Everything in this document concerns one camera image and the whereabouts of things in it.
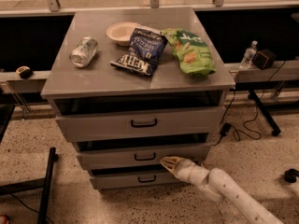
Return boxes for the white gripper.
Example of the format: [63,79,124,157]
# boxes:
[160,156,209,185]

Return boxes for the grey drawer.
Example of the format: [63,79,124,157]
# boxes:
[56,106,225,142]
[90,170,178,190]
[77,143,210,170]

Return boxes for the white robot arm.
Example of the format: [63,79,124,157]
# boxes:
[160,156,283,224]

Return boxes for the grey bottom drawer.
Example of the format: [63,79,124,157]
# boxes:
[90,170,178,190]

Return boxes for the grey top drawer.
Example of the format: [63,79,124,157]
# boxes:
[56,106,225,142]

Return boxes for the grey drawer cabinet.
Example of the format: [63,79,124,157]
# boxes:
[40,7,236,154]

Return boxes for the black table leg with caster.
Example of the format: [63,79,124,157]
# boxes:
[249,90,281,136]

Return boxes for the green snack bag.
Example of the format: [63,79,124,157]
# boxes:
[162,28,216,77]

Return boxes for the black chair leg right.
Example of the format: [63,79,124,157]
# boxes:
[284,169,299,183]

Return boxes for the blue Kettle chip bag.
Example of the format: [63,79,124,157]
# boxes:
[110,28,167,77]

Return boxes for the clear water bottle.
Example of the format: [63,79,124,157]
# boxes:
[240,40,258,70]

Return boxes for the small black box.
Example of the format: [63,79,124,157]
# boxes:
[253,49,277,70]

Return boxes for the white paper bowl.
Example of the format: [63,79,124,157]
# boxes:
[107,22,140,46]

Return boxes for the silver soda can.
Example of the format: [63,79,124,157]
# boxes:
[69,36,98,68]

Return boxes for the yellow black tape measure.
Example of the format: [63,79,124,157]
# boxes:
[16,66,34,79]

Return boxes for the black power adapter with cable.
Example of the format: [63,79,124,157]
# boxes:
[212,61,286,146]

